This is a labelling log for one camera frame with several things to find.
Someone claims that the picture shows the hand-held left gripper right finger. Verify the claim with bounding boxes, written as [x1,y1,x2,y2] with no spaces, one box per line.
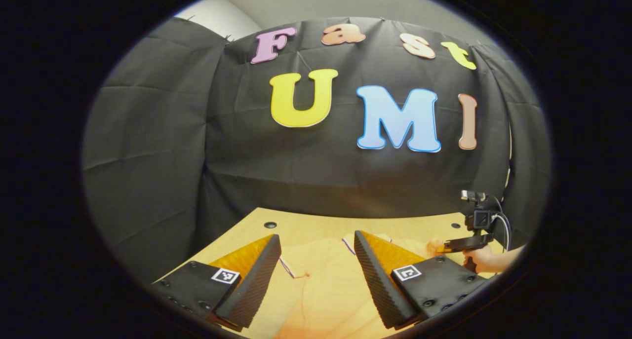
[354,229,499,330]

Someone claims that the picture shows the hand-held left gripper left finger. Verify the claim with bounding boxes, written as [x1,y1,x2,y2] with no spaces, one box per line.
[151,234,282,332]

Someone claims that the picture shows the black backdrop cloth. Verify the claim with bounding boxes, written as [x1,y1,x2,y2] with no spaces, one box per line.
[81,16,552,285]

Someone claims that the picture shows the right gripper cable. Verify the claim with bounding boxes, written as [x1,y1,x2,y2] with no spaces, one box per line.
[491,196,512,252]

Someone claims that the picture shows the orange T-shirt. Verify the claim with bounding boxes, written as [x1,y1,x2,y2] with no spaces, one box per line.
[274,233,446,339]

